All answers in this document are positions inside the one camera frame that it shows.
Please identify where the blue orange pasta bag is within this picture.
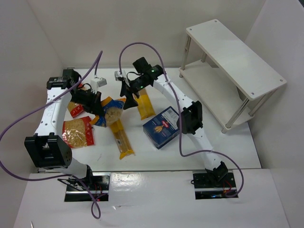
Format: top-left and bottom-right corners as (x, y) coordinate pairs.
(90, 97), (126, 127)

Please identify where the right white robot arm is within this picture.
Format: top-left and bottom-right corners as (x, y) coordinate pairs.
(114, 57), (228, 184)

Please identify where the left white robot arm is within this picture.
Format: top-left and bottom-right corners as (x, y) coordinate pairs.
(24, 69), (106, 186)

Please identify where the dark blue pasta box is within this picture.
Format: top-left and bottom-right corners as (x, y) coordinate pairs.
(142, 106), (180, 149)

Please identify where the white two-tier shelf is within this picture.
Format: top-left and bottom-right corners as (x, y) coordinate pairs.
(179, 19), (286, 133)

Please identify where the red macaroni bag upper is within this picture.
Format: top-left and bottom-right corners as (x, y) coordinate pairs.
(67, 82), (87, 119)

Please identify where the red macaroni bag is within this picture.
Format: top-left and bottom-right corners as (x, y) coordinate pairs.
(67, 82), (87, 119)
(62, 116), (95, 149)

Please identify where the yellow spaghetti pack right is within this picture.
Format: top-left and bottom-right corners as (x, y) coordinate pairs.
(136, 88), (156, 120)

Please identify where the yellow spaghetti pack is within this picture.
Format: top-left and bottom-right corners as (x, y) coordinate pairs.
(110, 119), (135, 160)
(136, 88), (156, 120)

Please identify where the red macaroni bag lower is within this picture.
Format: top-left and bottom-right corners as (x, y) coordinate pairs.
(62, 116), (95, 149)

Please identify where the yellow spaghetti pack left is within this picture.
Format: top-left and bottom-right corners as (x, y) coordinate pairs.
(110, 119), (135, 160)

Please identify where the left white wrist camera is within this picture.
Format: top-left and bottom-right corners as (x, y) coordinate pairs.
(90, 76), (107, 92)

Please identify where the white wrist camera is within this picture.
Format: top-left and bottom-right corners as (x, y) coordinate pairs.
(114, 70), (130, 86)
(90, 76), (107, 92)

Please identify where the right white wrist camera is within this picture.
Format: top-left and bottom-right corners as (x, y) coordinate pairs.
(114, 70), (130, 86)

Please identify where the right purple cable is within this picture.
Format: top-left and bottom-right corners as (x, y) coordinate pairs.
(118, 42), (246, 198)

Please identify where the purple cable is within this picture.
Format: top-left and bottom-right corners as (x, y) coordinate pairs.
(118, 42), (246, 198)
(0, 50), (103, 219)

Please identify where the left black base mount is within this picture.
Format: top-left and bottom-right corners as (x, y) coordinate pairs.
(57, 172), (110, 202)

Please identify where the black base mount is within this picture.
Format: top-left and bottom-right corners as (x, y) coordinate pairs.
(57, 172), (110, 202)
(190, 171), (237, 200)

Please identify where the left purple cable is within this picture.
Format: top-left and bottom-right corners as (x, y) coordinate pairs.
(0, 50), (103, 219)

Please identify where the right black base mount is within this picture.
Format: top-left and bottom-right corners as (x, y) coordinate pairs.
(190, 171), (237, 200)

